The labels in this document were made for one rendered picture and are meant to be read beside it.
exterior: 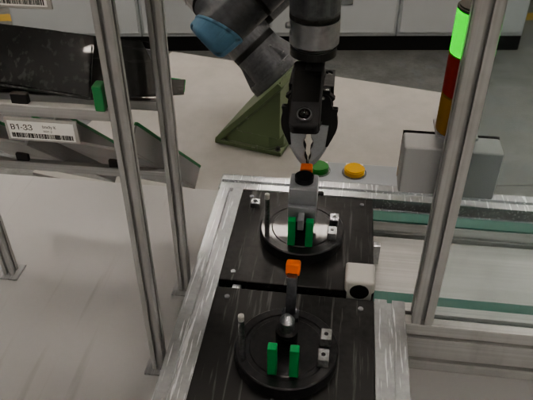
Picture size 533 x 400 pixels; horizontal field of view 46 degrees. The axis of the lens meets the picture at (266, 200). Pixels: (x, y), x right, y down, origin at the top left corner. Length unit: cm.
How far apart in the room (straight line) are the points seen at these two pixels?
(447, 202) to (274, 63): 75
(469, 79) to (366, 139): 84
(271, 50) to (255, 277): 66
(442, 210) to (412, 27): 338
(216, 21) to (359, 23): 313
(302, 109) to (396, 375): 39
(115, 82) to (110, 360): 50
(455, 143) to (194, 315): 46
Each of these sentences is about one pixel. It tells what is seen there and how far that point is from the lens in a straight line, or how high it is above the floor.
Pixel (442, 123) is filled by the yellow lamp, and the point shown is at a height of 128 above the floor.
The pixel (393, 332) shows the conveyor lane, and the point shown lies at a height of 96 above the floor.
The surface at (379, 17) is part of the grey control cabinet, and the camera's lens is 410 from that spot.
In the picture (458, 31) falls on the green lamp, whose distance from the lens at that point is 74.
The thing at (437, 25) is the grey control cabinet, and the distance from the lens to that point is 419.
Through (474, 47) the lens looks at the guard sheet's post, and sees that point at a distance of 71.
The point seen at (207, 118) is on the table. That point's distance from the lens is 162.
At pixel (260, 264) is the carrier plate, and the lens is 101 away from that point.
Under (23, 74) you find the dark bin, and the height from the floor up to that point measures 132.
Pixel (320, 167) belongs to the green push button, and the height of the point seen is 97.
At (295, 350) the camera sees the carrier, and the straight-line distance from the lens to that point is 80.
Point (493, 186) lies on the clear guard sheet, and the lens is 82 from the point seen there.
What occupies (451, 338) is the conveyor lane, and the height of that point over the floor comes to 93.
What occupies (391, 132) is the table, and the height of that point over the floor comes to 86.
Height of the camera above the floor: 165
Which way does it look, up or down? 37 degrees down
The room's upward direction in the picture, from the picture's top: straight up
